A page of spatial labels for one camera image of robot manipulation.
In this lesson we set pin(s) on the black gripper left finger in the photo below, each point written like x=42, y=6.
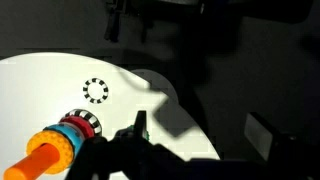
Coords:
x=99, y=158

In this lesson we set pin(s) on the white round pedestal table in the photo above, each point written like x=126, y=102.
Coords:
x=38, y=89

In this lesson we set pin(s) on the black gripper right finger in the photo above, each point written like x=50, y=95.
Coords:
x=285, y=154

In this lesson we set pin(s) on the orange stacking rod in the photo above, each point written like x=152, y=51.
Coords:
x=34, y=164

